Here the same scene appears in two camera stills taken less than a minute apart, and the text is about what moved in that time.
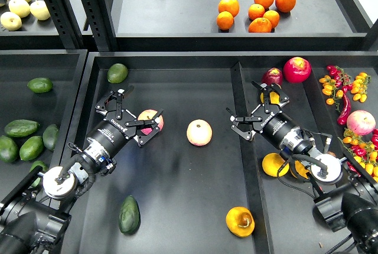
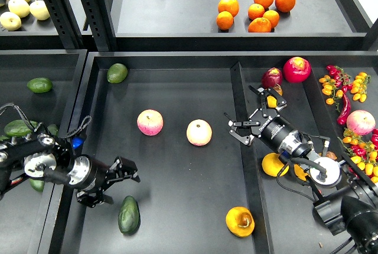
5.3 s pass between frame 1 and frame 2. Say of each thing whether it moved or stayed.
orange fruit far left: stayed
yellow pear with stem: stayed
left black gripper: moved
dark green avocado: stayed
